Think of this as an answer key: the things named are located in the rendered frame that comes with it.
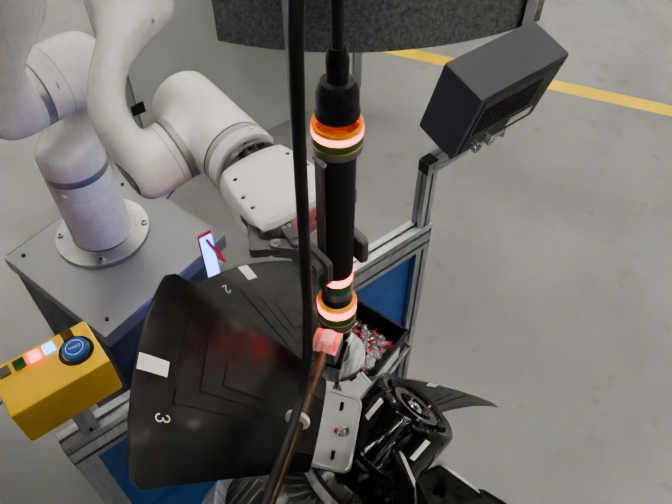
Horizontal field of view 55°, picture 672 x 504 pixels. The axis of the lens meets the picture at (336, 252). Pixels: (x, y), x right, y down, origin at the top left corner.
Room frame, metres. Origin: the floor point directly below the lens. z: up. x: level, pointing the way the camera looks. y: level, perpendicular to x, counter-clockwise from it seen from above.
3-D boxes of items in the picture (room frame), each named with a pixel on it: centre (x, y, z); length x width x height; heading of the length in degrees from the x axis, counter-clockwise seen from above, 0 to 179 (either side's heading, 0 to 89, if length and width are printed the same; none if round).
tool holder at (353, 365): (0.41, 0.00, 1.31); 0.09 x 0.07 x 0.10; 163
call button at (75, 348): (0.55, 0.42, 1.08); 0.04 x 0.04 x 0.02
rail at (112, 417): (0.76, 0.14, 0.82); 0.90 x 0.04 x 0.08; 128
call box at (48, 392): (0.52, 0.45, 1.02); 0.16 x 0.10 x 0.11; 128
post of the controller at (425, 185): (1.03, -0.20, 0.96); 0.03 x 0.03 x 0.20; 38
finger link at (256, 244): (0.45, 0.07, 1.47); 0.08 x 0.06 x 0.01; 159
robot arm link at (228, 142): (0.55, 0.10, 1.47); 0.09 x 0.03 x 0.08; 128
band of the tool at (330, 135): (0.42, 0.00, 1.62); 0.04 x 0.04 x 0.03
